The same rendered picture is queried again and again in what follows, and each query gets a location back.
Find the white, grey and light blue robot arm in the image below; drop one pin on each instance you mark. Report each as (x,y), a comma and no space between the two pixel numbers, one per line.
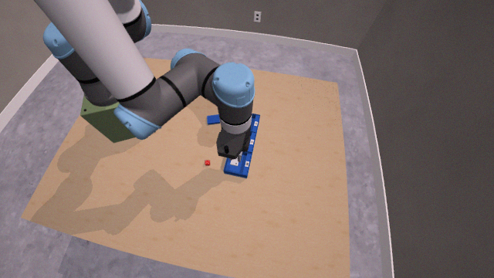
(89,39)

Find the blue three-compartment bin rack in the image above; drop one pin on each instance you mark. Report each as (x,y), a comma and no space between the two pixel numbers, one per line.
(242,169)

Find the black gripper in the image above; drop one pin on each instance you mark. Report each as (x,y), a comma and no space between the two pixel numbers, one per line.
(233,140)

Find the white domino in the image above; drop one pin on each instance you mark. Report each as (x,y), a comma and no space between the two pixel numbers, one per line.
(234,162)

